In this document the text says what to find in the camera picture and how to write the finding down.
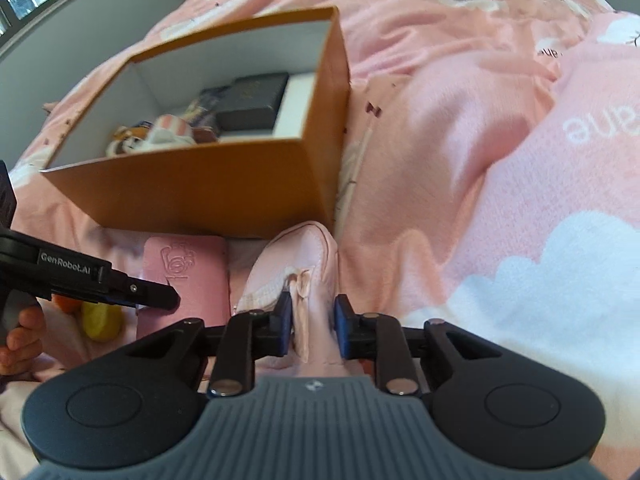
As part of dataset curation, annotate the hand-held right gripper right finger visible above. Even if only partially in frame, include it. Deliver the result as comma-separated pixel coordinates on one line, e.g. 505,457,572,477
333,294,507,396

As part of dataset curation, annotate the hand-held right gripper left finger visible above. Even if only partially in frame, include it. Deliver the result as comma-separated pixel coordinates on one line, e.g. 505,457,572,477
122,290,296,397

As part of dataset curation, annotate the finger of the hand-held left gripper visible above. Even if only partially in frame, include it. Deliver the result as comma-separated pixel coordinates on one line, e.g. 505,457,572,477
102,267,182,312

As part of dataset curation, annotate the pink fabric pouch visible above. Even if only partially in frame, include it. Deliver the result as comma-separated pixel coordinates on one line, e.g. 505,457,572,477
234,220,372,377

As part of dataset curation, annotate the orange cardboard box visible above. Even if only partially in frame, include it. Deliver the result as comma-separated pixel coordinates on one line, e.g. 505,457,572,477
40,6,354,242

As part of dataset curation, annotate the black square box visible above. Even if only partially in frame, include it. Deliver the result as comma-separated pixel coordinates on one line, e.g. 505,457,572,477
215,72,292,139

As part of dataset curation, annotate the person's left hand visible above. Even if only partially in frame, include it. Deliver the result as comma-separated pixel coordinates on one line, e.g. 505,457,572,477
0,305,49,377

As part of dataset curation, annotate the orange small toy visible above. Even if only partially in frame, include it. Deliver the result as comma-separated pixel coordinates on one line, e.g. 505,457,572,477
52,294,85,315

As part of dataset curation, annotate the yellow round toy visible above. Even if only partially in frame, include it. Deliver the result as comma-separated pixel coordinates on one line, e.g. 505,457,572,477
82,302,125,344

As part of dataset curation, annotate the pink embossed card case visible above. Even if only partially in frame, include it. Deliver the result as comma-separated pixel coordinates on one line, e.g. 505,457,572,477
137,234,232,342

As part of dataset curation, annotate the brown white plush toy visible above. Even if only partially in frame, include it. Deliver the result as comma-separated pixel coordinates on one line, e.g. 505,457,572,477
107,126,152,157

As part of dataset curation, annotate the striped pink white plush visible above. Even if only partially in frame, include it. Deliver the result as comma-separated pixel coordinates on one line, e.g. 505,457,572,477
149,114,196,145

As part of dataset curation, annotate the pale flat box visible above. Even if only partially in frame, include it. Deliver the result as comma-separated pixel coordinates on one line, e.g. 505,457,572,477
272,72,319,139

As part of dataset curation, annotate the pink printed blanket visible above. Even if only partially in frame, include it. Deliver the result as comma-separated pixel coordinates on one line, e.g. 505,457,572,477
0,0,640,480

